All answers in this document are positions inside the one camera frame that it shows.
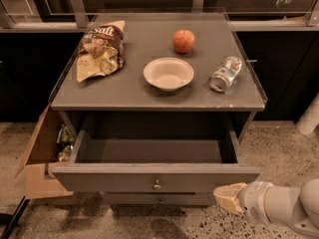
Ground grey lower drawer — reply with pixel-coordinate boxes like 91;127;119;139
102;192;215;206

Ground grey metal railing frame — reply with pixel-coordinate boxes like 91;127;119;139
0;0;319;32

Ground white paper bowl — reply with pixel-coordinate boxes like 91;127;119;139
144;58;194;92

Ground black bar on floor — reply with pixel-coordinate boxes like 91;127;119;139
0;196;29;239

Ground grey top drawer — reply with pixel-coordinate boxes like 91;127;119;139
53;130;259;193

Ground crushed clear plastic bottle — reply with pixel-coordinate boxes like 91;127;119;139
208;56;242;93

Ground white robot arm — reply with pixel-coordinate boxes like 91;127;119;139
213;179;319;239

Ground grey wooden drawer cabinet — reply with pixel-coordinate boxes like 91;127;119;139
48;11;268;141

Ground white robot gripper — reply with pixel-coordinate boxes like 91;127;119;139
213;181;272;224

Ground green packets in box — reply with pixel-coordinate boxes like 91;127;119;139
57;124;75;162

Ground grey drawer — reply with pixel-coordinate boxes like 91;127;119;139
102;192;215;206
53;130;259;193

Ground brown salt chips bag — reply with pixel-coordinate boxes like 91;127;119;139
76;20;126;83

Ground round metal drawer knob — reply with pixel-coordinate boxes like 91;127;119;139
152;179;162;190

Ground white cylinder post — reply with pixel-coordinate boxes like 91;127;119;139
296;93;319;135

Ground red apple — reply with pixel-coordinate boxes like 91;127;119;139
172;29;195;54

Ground open cardboard box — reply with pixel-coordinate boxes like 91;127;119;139
16;107;73;199

